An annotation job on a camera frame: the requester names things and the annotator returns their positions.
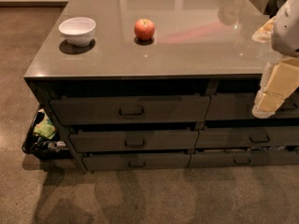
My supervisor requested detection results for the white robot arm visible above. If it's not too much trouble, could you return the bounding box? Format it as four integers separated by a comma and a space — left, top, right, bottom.
251, 0, 299, 119

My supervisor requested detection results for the dark grey drawer cabinet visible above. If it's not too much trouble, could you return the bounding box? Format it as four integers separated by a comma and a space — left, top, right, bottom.
24, 0, 299, 171

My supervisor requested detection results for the red apple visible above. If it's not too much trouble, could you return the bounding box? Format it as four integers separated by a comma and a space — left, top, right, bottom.
134, 19, 155, 41

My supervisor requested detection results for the white ceramic bowl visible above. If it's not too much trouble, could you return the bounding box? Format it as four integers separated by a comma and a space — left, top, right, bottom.
59, 17, 96, 47

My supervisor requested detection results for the green snack bag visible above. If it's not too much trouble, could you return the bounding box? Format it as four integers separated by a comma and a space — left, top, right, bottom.
34, 118, 56, 139

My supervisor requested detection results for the black bin with snacks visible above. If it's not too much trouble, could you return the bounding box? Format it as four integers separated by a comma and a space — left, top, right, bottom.
21, 106, 72, 161

